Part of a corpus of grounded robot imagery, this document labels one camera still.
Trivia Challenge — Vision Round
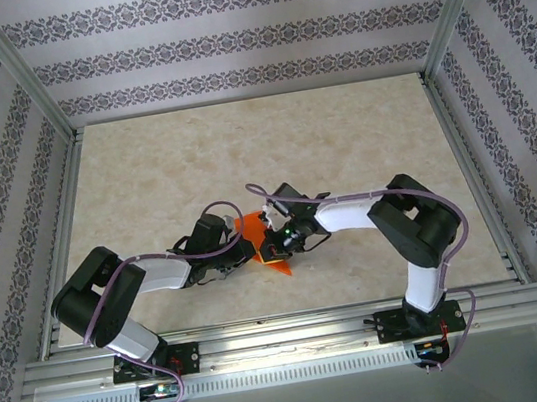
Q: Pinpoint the orange cloth piece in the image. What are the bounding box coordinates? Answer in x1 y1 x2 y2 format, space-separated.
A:
231 207 295 286

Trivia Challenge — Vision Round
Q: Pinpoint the small circuit board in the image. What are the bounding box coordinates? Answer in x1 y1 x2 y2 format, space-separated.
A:
414 337 453 363
134 379 183 402

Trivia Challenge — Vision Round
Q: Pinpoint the wide aluminium frame rail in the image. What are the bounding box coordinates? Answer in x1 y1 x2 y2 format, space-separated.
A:
15 274 537 402

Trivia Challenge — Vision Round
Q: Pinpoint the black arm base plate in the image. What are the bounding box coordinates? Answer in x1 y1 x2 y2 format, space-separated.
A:
109 340 203 387
373 297 466 346

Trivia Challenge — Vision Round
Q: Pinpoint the slotted grey cable duct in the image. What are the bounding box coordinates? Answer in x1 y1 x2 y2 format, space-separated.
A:
42 344 420 402

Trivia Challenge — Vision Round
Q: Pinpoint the aluminium side rail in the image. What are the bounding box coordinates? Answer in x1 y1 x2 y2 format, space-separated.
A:
5 125 119 362
419 62 533 296

